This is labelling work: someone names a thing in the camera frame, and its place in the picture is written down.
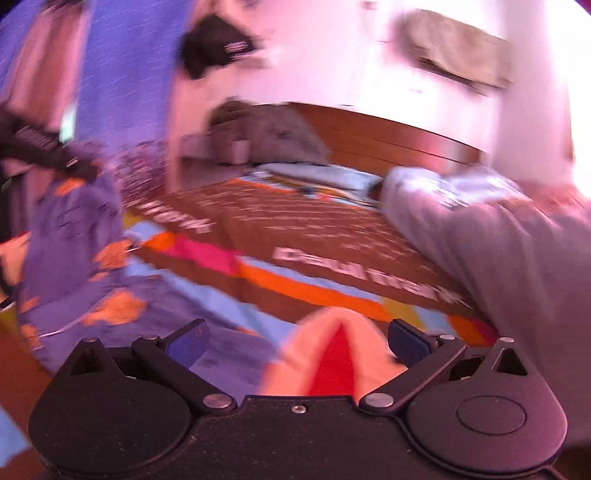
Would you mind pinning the grey crumpled duvet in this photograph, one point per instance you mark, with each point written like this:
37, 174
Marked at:
524, 260

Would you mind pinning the colourful paul frank bedsheet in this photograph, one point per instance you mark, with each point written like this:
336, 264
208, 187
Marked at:
318, 276

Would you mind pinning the black hanging bag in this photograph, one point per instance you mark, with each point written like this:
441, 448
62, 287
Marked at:
213, 42

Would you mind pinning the blue wardrobe curtain right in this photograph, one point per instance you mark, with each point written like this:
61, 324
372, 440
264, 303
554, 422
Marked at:
127, 73

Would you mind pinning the beige cloth on wall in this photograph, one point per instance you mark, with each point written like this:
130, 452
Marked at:
457, 50

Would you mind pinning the grey bedside cabinet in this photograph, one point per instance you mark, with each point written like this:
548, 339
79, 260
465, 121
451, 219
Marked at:
221, 150

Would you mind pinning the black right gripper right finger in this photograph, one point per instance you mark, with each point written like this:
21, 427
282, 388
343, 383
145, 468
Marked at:
474, 411

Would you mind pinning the light blue pillow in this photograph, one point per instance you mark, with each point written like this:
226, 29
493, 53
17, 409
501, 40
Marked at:
340, 177

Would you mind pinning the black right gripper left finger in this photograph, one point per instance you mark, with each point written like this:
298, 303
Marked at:
110, 411

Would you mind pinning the brown quilted jacket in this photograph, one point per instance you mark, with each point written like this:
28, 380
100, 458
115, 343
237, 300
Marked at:
277, 132

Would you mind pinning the pink quilted jacket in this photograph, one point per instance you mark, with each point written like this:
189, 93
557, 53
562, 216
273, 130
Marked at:
43, 79

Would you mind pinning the purple patterned pants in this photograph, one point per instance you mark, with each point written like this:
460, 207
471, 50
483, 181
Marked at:
76, 282

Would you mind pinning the wooden headboard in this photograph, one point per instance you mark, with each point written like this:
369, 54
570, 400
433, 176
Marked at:
376, 145

